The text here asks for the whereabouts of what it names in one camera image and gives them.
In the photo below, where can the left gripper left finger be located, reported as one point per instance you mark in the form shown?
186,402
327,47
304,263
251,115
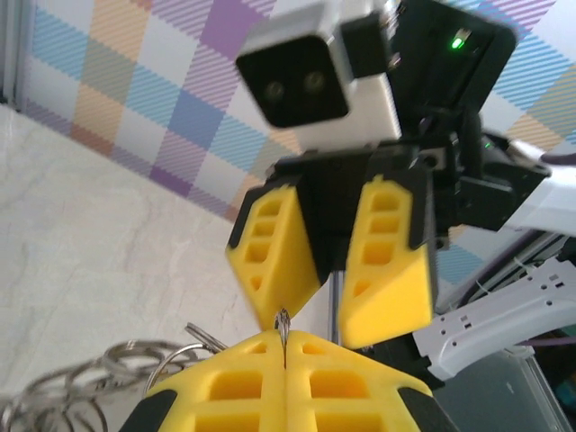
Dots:
234,396

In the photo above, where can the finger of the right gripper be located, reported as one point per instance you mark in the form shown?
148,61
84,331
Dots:
279,270
391,292

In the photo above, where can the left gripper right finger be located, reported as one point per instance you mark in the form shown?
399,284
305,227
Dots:
342,396

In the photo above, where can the metal keyring with small rings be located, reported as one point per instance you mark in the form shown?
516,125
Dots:
121,355

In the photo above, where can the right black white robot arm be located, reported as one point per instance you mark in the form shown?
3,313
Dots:
495,324

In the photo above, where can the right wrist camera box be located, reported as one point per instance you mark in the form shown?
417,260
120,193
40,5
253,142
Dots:
292,85

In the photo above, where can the aluminium corner post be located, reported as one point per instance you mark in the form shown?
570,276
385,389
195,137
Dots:
11,49

